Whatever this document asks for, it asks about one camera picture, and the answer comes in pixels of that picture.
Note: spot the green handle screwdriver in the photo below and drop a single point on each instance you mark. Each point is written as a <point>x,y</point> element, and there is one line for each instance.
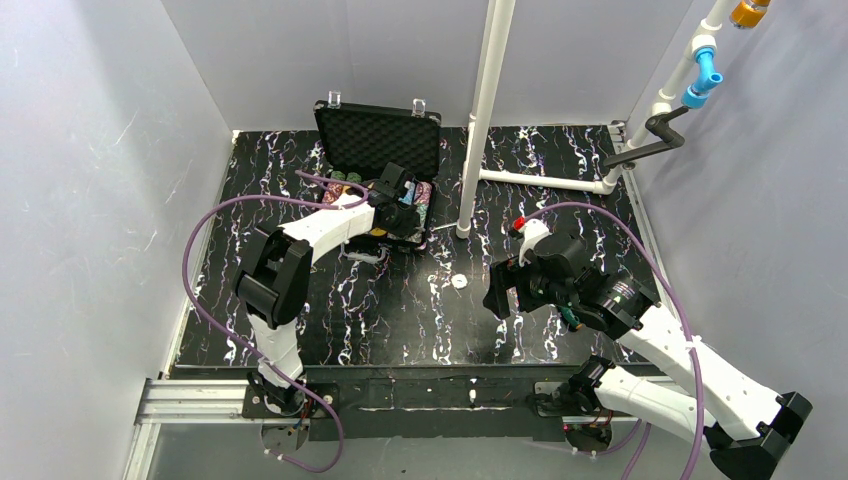
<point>572,322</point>

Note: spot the orange pipe fitting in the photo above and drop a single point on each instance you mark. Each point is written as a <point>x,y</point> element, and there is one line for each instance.
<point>747,14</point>

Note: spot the red poker chip stack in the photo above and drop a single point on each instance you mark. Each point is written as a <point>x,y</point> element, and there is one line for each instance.
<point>332,192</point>

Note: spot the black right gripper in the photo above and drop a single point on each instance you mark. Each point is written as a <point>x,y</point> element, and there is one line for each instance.
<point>515,287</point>

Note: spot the black poker set case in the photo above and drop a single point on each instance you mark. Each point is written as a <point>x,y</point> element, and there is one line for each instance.
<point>365,138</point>

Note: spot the light blue poker chip stack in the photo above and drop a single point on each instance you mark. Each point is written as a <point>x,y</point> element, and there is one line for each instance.
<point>409,195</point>

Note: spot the white PVC pipe frame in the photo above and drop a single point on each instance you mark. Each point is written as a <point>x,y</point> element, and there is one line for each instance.
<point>581,62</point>

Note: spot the blue pipe fitting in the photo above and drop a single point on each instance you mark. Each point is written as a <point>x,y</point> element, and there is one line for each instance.
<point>698,92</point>

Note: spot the white one poker chip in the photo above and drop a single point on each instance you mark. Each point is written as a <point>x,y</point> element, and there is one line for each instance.
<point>459,281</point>

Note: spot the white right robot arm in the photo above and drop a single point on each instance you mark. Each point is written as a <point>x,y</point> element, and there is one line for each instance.
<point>746,427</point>

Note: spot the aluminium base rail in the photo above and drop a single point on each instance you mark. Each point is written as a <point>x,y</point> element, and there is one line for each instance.
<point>372,404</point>

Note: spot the purple poker chip stack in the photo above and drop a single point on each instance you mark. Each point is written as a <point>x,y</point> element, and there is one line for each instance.
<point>423,194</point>

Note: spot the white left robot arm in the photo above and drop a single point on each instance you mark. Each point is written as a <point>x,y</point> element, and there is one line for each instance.
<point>273,279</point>

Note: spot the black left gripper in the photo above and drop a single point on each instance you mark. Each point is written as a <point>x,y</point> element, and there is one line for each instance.
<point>403,201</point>

